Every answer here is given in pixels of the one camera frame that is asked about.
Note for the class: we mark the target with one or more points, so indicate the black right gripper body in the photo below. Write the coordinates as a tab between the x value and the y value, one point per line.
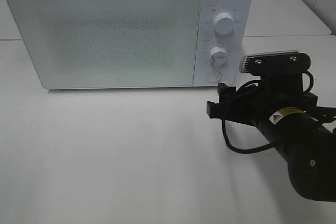
268	102

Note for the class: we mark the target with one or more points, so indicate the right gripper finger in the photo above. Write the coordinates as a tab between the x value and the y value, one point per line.
216	110
225	92

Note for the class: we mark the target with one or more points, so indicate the round white door button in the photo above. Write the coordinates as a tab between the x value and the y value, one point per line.
213	77

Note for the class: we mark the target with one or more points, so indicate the white timer knob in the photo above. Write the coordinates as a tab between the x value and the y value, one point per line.
218	56

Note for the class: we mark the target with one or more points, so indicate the white microwave door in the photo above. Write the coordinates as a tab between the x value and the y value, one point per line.
76	44

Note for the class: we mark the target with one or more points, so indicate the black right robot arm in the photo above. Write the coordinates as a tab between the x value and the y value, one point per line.
292	123

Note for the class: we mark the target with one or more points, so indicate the upper white power knob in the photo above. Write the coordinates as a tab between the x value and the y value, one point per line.
224	23

